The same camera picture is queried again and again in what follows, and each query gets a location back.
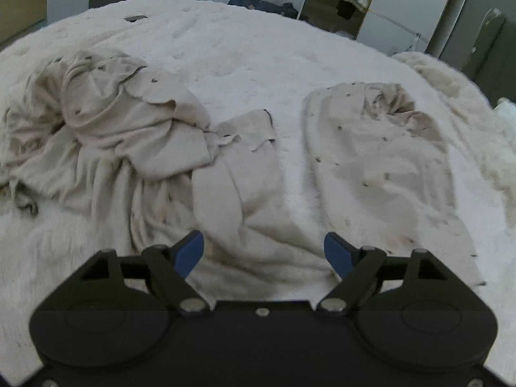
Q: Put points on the white plush toy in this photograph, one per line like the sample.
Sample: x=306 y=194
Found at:
x=507 y=111

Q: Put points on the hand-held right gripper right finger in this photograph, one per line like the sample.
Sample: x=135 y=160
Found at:
x=336 y=256

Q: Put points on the beige dotted pajama shirt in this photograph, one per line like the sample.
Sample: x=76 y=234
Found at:
x=121 y=129

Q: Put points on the cream fluffy blanket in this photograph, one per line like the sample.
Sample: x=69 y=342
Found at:
x=463 y=100

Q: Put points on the white fluffy bed blanket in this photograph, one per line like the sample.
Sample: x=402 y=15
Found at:
x=250 y=56

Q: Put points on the small black box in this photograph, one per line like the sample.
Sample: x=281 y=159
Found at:
x=344 y=8

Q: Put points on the grey upholstered headboard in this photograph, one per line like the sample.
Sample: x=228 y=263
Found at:
x=492 y=48

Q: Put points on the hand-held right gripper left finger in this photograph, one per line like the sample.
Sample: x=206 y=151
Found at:
x=191 y=256

